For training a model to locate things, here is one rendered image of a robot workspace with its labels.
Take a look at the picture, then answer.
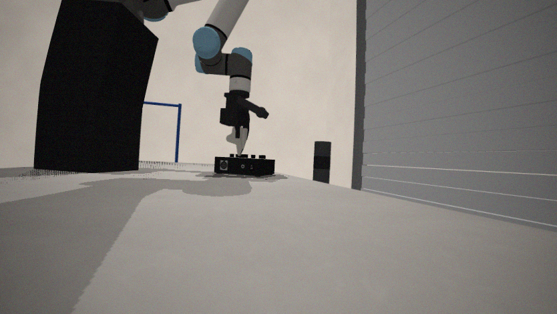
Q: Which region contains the black fader panel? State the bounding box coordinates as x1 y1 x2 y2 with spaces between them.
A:
214 154 275 177

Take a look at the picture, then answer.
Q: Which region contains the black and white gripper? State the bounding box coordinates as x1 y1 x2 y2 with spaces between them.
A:
220 90 250 156

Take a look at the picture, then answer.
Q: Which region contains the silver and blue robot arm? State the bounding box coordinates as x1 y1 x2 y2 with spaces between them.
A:
98 0 269 119

